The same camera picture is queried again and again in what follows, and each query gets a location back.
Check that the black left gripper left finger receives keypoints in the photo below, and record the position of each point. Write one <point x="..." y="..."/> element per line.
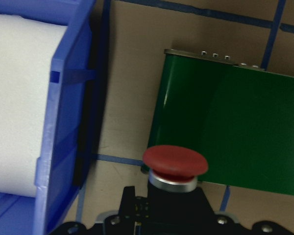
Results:
<point x="127" y="211"/>

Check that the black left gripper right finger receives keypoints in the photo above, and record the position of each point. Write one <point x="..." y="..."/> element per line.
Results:
<point x="204" y="214"/>

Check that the red push button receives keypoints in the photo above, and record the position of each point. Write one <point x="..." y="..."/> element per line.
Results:
<point x="172" y="190"/>

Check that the blue left storage bin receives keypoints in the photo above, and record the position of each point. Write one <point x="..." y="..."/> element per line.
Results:
<point x="69" y="74"/>

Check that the green conveyor belt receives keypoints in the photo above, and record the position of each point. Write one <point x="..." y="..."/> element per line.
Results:
<point x="240" y="118"/>

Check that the white foam pad left bin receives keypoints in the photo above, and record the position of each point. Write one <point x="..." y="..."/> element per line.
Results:
<point x="26" y="50"/>

